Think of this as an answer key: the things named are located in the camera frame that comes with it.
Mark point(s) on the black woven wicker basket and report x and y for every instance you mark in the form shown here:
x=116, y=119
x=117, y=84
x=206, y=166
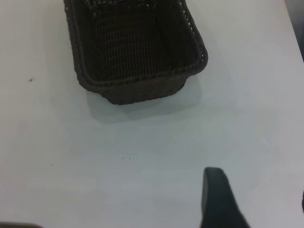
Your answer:
x=133, y=47

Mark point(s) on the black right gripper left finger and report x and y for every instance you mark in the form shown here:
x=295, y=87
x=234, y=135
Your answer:
x=16, y=225

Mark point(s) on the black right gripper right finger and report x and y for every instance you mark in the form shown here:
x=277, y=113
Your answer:
x=219, y=204

